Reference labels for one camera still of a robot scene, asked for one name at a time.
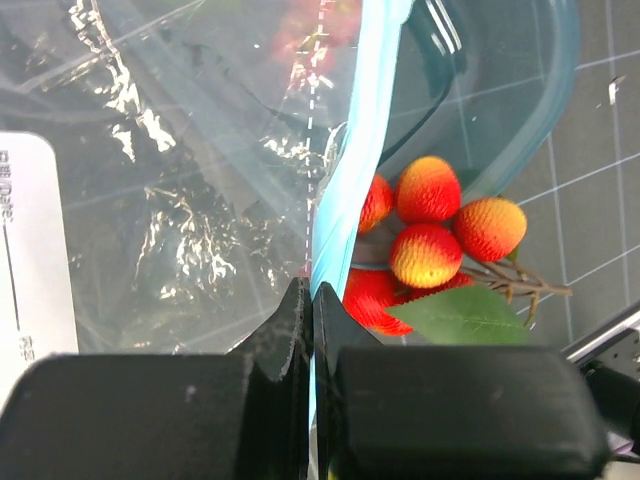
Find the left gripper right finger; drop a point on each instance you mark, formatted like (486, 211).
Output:
(447, 412)

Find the clear zip top bag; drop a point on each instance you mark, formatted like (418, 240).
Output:
(164, 178)

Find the black grid mat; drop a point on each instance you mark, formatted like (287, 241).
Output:
(580, 191)

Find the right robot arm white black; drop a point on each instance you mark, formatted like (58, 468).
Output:
(608, 358)

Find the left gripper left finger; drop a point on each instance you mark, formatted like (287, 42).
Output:
(240, 415)

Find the teal plastic tray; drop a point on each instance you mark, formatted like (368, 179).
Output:
(480, 84)

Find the red cherry fruit cluster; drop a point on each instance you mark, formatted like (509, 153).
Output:
(451, 272)

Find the purple grape bunch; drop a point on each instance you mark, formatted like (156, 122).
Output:
(316, 29)

